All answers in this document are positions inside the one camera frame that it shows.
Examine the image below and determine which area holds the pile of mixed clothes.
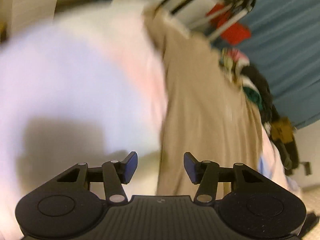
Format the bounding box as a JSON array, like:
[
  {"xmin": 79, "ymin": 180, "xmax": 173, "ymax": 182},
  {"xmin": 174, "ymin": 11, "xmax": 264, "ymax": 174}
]
[{"xmin": 220, "ymin": 48, "xmax": 274, "ymax": 127}]

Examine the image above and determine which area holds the brown and black bag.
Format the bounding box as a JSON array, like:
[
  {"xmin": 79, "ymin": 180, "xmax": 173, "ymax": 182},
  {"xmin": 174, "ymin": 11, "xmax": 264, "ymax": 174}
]
[{"xmin": 264, "ymin": 116, "xmax": 300, "ymax": 176}]

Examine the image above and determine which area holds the silver metal stand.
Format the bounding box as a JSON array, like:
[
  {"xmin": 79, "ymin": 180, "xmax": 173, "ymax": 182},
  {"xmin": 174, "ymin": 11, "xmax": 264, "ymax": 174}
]
[{"xmin": 154, "ymin": 0, "xmax": 258, "ymax": 42}]

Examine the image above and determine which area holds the pastel tie-dye bed sheet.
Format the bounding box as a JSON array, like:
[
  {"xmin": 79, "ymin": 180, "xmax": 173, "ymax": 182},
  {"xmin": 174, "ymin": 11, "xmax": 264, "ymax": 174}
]
[{"xmin": 1, "ymin": 0, "xmax": 300, "ymax": 239}]

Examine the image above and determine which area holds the tan printed t-shirt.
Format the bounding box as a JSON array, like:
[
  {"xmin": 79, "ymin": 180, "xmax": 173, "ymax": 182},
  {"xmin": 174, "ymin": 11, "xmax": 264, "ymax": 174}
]
[{"xmin": 143, "ymin": 7, "xmax": 262, "ymax": 196}]

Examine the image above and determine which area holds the blue curtain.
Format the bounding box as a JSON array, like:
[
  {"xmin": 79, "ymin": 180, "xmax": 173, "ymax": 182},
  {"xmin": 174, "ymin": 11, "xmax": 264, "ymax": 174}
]
[{"xmin": 236, "ymin": 0, "xmax": 319, "ymax": 128}]

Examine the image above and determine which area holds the red bag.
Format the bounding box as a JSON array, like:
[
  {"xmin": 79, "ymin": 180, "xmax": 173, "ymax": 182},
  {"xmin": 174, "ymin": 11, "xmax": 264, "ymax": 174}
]
[{"xmin": 206, "ymin": 3, "xmax": 251, "ymax": 46}]

